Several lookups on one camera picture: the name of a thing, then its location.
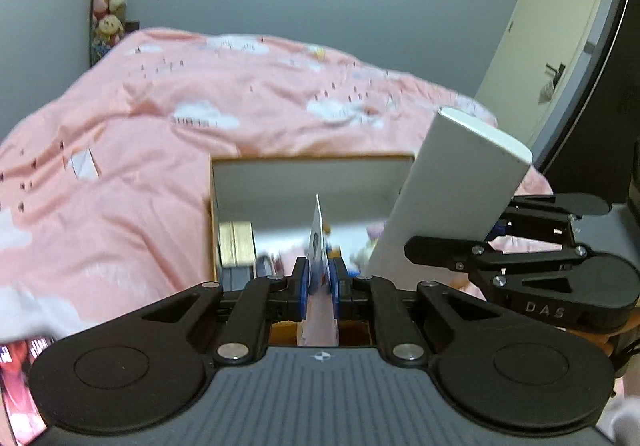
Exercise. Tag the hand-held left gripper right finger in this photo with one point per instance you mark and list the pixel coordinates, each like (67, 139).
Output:
(338, 291)

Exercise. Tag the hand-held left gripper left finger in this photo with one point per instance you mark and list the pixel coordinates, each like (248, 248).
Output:
(301, 291)

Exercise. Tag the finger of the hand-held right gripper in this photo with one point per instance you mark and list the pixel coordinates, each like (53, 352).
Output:
(550, 211)
(450, 253)

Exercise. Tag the picture card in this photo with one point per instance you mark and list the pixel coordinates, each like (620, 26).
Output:
(317, 246)

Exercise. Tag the white cylindrical tube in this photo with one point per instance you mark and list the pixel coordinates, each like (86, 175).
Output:
(450, 186)

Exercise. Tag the orange cardboard box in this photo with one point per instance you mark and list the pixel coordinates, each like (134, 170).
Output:
(300, 186)

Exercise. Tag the person's right forearm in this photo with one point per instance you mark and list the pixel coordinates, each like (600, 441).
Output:
(627, 416)

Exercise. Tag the small hanging sachet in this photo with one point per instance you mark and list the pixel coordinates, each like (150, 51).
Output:
(546, 91)

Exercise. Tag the dark wardrobe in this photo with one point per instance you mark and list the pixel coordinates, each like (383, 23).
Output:
(615, 101)

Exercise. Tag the white door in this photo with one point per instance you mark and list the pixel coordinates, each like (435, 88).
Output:
(545, 16)

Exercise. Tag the pink printed blanket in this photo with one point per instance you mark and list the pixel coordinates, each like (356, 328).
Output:
(150, 151)

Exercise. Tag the smartphone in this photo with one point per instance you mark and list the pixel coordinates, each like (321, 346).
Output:
(20, 391)

